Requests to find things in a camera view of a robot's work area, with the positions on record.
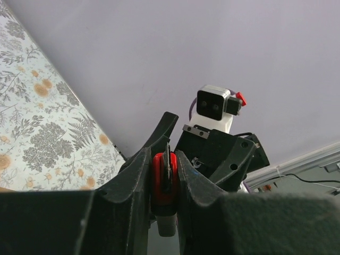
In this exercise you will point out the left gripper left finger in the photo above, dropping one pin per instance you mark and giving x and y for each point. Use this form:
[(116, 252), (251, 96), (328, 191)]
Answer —
[(113, 219)]

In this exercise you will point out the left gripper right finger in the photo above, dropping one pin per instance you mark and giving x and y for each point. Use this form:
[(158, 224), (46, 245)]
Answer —
[(213, 221)]

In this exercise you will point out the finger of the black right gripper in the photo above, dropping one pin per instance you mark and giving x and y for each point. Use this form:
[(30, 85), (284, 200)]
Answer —
[(159, 138)]

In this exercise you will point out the red black utility knife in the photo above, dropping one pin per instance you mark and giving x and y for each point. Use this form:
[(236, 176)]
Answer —
[(164, 191)]

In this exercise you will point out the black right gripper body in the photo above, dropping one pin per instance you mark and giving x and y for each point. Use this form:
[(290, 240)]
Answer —
[(222, 158)]

